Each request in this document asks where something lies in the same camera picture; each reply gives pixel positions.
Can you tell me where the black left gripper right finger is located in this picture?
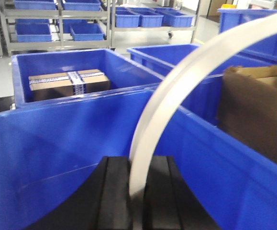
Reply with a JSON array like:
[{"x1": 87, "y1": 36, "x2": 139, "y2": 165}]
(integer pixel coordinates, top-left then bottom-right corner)
[{"x1": 144, "y1": 156, "x2": 220, "y2": 230}]

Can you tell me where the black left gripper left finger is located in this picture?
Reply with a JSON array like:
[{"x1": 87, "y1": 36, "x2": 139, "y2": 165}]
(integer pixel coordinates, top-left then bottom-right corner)
[{"x1": 27, "y1": 156, "x2": 132, "y2": 230}]

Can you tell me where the white curved PVC clamp piece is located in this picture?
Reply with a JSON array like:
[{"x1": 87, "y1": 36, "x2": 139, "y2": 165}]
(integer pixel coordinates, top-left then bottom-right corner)
[{"x1": 129, "y1": 13, "x2": 277, "y2": 198}]

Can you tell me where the near blue plastic bin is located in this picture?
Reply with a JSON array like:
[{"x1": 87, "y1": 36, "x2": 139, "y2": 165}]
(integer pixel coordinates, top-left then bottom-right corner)
[{"x1": 0, "y1": 90, "x2": 277, "y2": 230}]

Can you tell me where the blue bin with paper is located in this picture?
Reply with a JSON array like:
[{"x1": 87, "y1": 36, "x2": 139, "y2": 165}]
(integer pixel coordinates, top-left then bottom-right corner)
[{"x1": 127, "y1": 44, "x2": 277, "y2": 126}]

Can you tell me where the blue bin with box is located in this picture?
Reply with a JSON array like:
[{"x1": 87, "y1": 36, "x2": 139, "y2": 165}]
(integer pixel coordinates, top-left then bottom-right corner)
[{"x1": 11, "y1": 48, "x2": 164, "y2": 108}]

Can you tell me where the far right blue bin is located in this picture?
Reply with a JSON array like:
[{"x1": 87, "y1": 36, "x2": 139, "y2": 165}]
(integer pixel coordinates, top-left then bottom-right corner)
[{"x1": 217, "y1": 8, "x2": 277, "y2": 60}]

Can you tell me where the brown paper bag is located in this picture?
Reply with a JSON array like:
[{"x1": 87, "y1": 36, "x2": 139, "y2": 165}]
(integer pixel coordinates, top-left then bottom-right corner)
[{"x1": 217, "y1": 65, "x2": 277, "y2": 164}]

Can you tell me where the taped cardboard box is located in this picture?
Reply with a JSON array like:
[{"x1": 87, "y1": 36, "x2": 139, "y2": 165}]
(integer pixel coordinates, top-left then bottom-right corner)
[{"x1": 29, "y1": 69, "x2": 111, "y2": 101}]

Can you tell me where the metal shelving rack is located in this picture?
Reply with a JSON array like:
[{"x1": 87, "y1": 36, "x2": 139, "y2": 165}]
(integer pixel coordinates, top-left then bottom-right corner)
[{"x1": 0, "y1": 0, "x2": 197, "y2": 56}]

